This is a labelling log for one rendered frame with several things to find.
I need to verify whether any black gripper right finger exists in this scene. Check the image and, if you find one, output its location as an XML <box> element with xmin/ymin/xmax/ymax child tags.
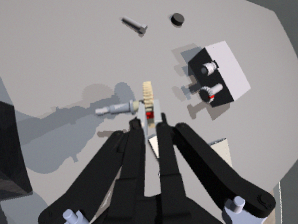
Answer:
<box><xmin>153</xmin><ymin>99</ymin><xmax>276</xmax><ymax>224</ymax></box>

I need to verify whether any grey metal bolt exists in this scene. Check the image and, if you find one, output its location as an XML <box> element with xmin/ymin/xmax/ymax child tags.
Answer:
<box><xmin>122</xmin><ymin>16</ymin><xmax>147</xmax><ymax>34</ymax></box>

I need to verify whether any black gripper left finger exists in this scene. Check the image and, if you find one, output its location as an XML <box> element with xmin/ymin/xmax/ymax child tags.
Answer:
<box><xmin>38</xmin><ymin>101</ymin><xmax>147</xmax><ymax>224</ymax></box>

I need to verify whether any camshaft with tan gear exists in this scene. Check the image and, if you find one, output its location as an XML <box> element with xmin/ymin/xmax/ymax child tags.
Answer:
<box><xmin>96</xmin><ymin>81</ymin><xmax>155</xmax><ymax>128</ymax></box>

